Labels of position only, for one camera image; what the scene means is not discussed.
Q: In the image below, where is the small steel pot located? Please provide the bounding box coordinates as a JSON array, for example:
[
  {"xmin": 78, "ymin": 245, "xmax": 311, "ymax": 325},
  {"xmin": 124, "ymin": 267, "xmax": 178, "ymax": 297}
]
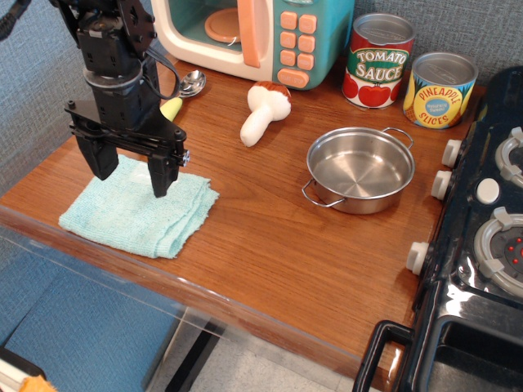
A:
[{"xmin": 302, "ymin": 127, "xmax": 416, "ymax": 215}]

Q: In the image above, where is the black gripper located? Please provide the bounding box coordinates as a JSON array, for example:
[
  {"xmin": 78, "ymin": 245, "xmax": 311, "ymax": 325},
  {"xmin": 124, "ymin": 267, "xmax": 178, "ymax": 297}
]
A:
[{"xmin": 65, "ymin": 69, "xmax": 190, "ymax": 198}]

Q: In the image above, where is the tomato sauce can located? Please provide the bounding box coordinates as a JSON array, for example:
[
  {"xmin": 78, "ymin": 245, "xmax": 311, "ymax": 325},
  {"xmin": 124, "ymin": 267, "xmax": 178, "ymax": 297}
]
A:
[{"xmin": 342, "ymin": 13, "xmax": 415, "ymax": 109}]

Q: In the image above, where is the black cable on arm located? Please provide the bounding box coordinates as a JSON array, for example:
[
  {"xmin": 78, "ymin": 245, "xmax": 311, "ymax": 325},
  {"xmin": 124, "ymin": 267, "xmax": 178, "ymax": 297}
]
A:
[{"xmin": 143, "ymin": 45, "xmax": 182, "ymax": 101}]

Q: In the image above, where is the toy microwave teal and pink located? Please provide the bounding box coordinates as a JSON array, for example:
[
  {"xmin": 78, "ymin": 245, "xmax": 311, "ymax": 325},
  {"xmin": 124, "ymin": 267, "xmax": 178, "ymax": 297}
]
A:
[{"xmin": 152, "ymin": 0, "xmax": 355, "ymax": 90}]

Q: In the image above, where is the yellow handled metal spoon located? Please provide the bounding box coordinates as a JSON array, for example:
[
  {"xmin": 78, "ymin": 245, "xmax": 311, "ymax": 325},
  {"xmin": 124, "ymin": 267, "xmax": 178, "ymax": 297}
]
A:
[{"xmin": 160, "ymin": 69, "xmax": 207, "ymax": 121}]

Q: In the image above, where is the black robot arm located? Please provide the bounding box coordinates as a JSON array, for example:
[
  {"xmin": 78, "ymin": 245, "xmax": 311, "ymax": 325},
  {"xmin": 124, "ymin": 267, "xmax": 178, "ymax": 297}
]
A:
[{"xmin": 52, "ymin": 1, "xmax": 189, "ymax": 198}]

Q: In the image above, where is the black toy stove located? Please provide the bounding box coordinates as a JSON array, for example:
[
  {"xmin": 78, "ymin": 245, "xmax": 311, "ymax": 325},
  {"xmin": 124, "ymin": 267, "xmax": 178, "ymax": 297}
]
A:
[{"xmin": 353, "ymin": 66, "xmax": 522, "ymax": 391}]

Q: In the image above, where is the plush white mushroom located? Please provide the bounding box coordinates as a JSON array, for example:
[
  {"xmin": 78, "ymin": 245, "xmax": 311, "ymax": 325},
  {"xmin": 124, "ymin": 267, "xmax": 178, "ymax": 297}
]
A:
[{"xmin": 240, "ymin": 81, "xmax": 292, "ymax": 147}]

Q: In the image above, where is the light blue folded cloth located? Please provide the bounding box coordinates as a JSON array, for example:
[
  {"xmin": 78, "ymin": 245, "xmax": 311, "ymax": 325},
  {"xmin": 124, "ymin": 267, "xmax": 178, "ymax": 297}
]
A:
[{"xmin": 59, "ymin": 154, "xmax": 219, "ymax": 259}]

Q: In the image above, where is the pineapple slices can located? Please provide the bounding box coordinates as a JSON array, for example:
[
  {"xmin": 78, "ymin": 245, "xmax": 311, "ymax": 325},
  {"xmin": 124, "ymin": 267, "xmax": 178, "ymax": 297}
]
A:
[{"xmin": 403, "ymin": 52, "xmax": 478, "ymax": 130}]

